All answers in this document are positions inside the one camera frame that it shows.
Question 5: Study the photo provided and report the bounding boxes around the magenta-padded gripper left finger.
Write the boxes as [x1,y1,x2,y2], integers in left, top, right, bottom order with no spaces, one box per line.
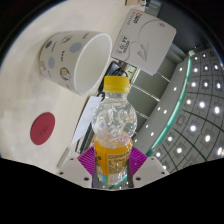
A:
[55,146,98,188]

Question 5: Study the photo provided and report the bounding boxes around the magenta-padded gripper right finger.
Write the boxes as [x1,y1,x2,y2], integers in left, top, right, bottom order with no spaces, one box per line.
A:
[127,146,170,188]

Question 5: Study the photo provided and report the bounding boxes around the clear yellow-capped drink bottle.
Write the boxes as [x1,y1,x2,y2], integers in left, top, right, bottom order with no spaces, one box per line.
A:
[90,75,138,188]

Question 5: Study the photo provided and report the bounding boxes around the white power strip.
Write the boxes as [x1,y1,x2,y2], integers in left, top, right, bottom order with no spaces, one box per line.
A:
[56,147,73,168]

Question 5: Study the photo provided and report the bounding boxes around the flat round red coaster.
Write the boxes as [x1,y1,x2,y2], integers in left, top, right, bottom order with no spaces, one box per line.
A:
[29,111,56,146]

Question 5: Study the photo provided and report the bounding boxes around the ceiling lights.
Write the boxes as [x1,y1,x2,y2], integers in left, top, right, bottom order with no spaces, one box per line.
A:
[146,46,224,174]

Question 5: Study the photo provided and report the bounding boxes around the white patterned cup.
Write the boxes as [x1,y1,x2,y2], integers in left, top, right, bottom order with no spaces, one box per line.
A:
[38,30,113,97]

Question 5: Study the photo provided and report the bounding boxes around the white paper carton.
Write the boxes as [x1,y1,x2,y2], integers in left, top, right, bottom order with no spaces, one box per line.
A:
[110,8,178,76]

